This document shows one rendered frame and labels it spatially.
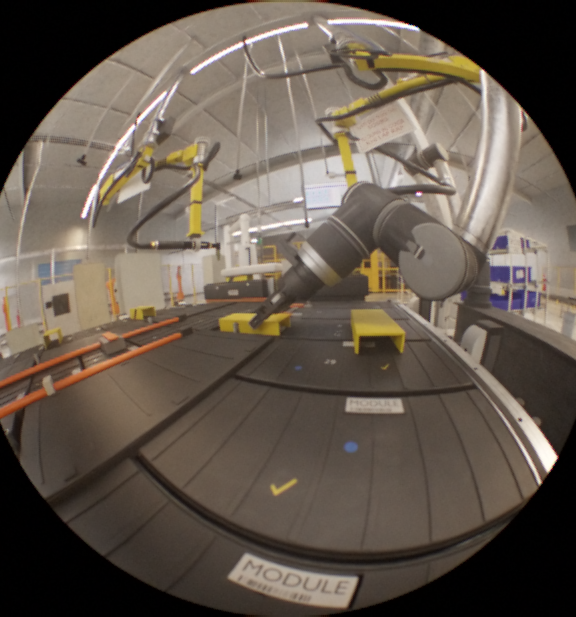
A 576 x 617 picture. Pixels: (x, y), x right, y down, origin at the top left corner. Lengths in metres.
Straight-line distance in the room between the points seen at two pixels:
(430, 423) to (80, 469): 0.26
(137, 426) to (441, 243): 0.36
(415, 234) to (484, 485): 0.27
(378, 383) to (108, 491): 0.25
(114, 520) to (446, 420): 0.23
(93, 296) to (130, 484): 4.53
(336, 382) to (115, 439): 0.21
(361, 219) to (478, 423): 0.31
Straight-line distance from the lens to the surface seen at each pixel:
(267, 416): 0.16
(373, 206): 0.32
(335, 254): 0.31
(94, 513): 0.16
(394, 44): 10.32
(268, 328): 0.38
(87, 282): 4.63
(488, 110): 0.55
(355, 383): 0.20
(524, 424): 0.24
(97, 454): 0.18
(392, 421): 0.16
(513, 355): 1.14
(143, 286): 4.94
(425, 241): 0.26
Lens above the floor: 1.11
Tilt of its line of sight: 10 degrees down
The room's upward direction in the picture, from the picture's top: 4 degrees counter-clockwise
